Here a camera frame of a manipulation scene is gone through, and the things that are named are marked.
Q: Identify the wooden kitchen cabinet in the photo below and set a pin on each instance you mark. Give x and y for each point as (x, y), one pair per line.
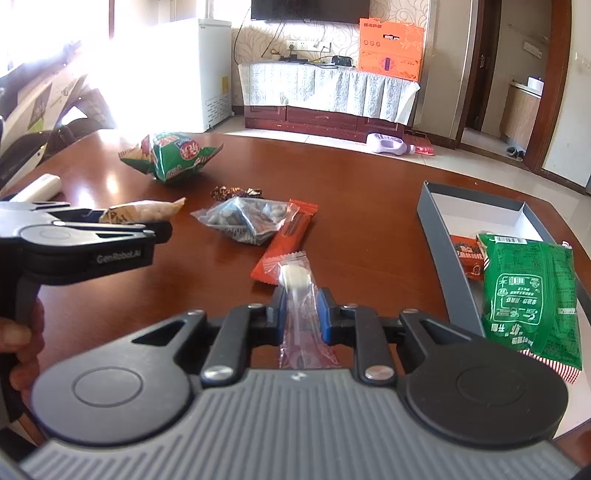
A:
(519, 110)

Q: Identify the grey cardboard box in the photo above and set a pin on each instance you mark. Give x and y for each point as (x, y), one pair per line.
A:
(441, 240)

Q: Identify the beige snack packet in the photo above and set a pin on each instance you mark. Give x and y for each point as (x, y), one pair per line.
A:
(143, 211)

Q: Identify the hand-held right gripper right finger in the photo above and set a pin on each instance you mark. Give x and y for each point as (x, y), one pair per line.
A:
(325, 318)

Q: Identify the white electric scooter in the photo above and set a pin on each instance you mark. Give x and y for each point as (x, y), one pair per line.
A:
(32, 110)

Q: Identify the white detergent bottle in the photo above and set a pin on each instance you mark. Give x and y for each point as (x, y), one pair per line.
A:
(385, 143)

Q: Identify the black power strip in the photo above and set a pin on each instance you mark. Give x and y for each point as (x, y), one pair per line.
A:
(291, 57)

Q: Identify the black wall television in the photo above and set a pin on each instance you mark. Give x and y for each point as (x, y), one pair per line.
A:
(309, 9)

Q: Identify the small orange brown packet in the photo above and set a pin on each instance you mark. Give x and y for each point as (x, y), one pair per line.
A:
(468, 256)

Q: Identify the white wall sockets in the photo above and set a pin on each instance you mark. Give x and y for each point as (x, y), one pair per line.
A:
(307, 45)

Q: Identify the green potato chips bag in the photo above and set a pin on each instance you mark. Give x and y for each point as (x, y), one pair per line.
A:
(180, 157)

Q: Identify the white chest freezer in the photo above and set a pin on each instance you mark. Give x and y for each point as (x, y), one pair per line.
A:
(203, 69)

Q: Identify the red plastic packaging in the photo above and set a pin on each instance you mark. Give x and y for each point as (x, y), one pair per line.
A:
(422, 150)

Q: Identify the white paper roll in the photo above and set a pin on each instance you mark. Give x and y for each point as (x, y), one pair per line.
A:
(37, 187)

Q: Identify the orange gift box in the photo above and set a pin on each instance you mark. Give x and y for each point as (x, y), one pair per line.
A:
(390, 48)

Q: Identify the small black device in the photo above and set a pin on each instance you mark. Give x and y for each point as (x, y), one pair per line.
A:
(343, 61)

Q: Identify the orange snack bar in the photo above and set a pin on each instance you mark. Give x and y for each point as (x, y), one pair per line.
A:
(291, 235)

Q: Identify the gold brown wrapped candy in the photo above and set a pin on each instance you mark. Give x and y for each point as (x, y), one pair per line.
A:
(253, 191)
(220, 192)

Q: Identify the TV cabinet with lace cloth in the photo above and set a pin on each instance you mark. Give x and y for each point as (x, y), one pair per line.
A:
(323, 87)

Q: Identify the pair of slippers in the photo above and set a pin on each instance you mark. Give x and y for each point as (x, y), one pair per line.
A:
(515, 153)

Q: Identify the clear white candy packet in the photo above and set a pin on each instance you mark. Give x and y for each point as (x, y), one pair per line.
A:
(295, 277)

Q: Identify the person's left hand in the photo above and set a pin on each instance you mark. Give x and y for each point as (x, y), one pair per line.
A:
(23, 339)

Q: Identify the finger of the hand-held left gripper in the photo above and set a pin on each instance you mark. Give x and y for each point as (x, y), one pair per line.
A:
(51, 211)
(159, 233)

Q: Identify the dark wooden television cabinet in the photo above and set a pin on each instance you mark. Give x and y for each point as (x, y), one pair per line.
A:
(318, 122)

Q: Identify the clear bag of dark candies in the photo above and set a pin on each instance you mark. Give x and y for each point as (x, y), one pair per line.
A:
(240, 221)

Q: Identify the green snack packet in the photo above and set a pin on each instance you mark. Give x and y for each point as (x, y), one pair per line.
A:
(526, 300)

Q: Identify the white pot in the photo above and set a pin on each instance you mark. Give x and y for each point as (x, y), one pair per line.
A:
(535, 84)

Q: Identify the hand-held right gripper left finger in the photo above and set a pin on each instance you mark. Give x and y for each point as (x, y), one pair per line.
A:
(281, 318)

